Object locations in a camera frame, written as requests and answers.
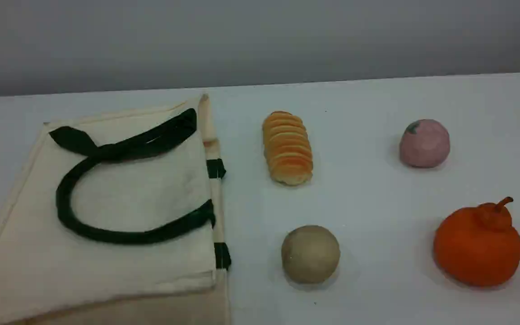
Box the long ridged orange bread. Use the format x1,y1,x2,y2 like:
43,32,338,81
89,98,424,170
261,111,314,186

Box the white canvas bag green handles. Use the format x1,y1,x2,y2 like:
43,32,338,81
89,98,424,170
0,93,232,325

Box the pink peach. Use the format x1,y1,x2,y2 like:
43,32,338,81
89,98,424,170
399,119,451,169

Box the beige round ball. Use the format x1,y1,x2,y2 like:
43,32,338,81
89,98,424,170
281,225,341,285

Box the orange tangerine with stem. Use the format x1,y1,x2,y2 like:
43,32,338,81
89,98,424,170
432,196,520,288

